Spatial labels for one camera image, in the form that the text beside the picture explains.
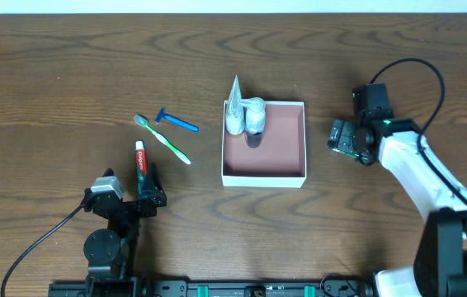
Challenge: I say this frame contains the red and green toothpaste tube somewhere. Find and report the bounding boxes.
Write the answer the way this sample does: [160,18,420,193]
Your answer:
[135,140,148,195]

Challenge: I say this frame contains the white and green small box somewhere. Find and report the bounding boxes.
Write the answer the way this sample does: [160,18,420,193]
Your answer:
[333,148,368,161]

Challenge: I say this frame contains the green and white toothbrush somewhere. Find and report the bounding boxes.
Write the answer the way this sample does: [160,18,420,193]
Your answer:
[134,115,191,165]

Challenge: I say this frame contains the blue disposable razor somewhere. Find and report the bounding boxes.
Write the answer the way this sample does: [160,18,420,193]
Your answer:
[155,107,200,133]

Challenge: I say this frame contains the clear pump bottle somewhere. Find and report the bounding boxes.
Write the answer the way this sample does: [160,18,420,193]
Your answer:
[241,97,266,149]

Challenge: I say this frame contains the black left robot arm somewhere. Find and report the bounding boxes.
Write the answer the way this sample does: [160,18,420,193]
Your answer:
[82,163,167,296]

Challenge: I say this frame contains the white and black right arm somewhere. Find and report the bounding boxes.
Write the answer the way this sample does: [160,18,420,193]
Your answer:
[328,83,467,296]

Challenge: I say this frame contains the white upright tube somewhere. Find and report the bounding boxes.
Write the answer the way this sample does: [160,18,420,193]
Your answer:
[225,76,245,135]

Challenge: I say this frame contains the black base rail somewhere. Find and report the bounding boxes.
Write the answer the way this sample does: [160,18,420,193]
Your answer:
[47,276,378,297]

